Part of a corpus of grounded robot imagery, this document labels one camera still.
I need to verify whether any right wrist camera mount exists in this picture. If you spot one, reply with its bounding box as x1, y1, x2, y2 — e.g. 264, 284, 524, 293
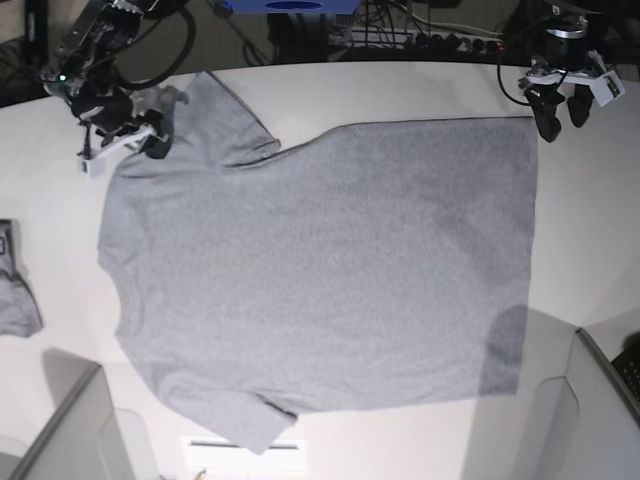
77, 124, 155, 178

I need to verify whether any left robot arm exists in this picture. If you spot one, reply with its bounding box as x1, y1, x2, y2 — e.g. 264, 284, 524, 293
520, 5, 618, 143

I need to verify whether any blue box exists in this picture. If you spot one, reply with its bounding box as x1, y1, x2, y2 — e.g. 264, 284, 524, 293
222, 0, 361, 14

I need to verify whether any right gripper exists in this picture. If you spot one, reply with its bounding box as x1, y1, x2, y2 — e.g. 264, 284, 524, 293
67, 81, 190, 159

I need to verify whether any grey T-shirt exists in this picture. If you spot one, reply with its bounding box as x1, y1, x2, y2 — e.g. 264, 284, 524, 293
98, 74, 538, 454

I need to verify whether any black keyboard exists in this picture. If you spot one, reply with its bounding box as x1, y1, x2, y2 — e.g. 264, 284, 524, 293
612, 348, 640, 401

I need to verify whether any grey left partition panel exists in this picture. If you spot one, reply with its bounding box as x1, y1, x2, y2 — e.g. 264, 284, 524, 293
8, 362, 161, 479

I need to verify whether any white slotted plate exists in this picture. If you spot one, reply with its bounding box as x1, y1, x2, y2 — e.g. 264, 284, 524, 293
182, 436, 307, 477

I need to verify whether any folded grey garment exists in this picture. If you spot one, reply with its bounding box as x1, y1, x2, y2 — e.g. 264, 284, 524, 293
1, 220, 43, 338

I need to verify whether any white power strip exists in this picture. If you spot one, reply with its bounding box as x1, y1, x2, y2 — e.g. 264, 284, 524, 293
327, 25, 503, 55

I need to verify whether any grey right partition panel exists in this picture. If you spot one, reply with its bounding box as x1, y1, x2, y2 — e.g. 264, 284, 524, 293
512, 329, 639, 480

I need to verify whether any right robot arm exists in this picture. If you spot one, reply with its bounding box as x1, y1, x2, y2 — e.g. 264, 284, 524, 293
41, 1, 196, 163

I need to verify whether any grey partition panel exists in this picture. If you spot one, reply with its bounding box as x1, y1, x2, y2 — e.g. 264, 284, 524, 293
512, 329, 639, 480
8, 362, 161, 479

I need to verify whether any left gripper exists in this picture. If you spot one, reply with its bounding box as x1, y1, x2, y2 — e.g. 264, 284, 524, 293
524, 49, 608, 142

